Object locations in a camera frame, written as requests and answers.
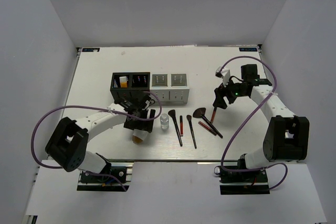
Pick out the white slotted organizer box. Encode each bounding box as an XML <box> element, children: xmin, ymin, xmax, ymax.
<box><xmin>150</xmin><ymin>73</ymin><xmax>190</xmax><ymax>104</ymax></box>

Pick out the orange bottle in organizer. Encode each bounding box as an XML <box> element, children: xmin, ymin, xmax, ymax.
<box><xmin>119</xmin><ymin>76</ymin><xmax>128</xmax><ymax>88</ymax></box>

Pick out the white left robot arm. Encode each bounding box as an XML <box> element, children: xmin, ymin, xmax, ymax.
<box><xmin>45</xmin><ymin>92</ymin><xmax>155</xmax><ymax>182</ymax></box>

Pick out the long black powder brush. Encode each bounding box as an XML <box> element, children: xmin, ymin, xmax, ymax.
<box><xmin>168</xmin><ymin>109</ymin><xmax>183</xmax><ymax>147</ymax></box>

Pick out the white and orange tube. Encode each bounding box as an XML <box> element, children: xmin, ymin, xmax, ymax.
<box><xmin>132</xmin><ymin>129</ymin><xmax>148</xmax><ymax>144</ymax></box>

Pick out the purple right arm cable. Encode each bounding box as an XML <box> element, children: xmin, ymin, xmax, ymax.
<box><xmin>214</xmin><ymin>56</ymin><xmax>288</xmax><ymax>190</ymax></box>

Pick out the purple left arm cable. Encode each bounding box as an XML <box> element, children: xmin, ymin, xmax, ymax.
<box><xmin>31</xmin><ymin>91</ymin><xmax>163</xmax><ymax>192</ymax></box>

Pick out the black organizer box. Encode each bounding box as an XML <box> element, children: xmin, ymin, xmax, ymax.
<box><xmin>110</xmin><ymin>72</ymin><xmax>151</xmax><ymax>103</ymax></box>

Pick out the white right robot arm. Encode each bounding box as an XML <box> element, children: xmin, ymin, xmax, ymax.
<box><xmin>213</xmin><ymin>64</ymin><xmax>310</xmax><ymax>182</ymax></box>

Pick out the black fan makeup brush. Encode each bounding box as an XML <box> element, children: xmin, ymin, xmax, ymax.
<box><xmin>193</xmin><ymin>108</ymin><xmax>223</xmax><ymax>138</ymax></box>

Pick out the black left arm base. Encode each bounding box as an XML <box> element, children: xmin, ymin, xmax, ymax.
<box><xmin>77</xmin><ymin>163</ymin><xmax>133</xmax><ymax>192</ymax></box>

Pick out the red lip gloss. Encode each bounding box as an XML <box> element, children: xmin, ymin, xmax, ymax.
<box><xmin>211</xmin><ymin>107</ymin><xmax>217</xmax><ymax>123</ymax></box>

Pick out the clear small bottle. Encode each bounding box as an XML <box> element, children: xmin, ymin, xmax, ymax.
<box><xmin>160</xmin><ymin>113</ymin><xmax>169</xmax><ymax>130</ymax></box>

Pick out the dark red lip gloss tube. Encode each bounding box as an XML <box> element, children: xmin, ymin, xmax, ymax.
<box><xmin>198</xmin><ymin>121</ymin><xmax>217</xmax><ymax>136</ymax></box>

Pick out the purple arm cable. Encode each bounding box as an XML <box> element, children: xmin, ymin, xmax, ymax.
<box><xmin>31</xmin><ymin>91</ymin><xmax>163</xmax><ymax>192</ymax></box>
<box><xmin>214</xmin><ymin>56</ymin><xmax>288</xmax><ymax>190</ymax></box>

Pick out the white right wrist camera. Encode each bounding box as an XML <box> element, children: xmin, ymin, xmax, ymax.
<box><xmin>215</xmin><ymin>67</ymin><xmax>231</xmax><ymax>85</ymax></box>

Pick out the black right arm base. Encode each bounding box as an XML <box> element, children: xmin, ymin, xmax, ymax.
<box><xmin>214</xmin><ymin>166</ymin><xmax>270</xmax><ymax>195</ymax></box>

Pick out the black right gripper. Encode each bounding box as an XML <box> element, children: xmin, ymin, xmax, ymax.
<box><xmin>213</xmin><ymin>75</ymin><xmax>247</xmax><ymax>109</ymax></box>

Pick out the black angled makeup brush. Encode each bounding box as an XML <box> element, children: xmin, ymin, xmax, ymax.
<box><xmin>186</xmin><ymin>115</ymin><xmax>197</xmax><ymax>149</ymax></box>

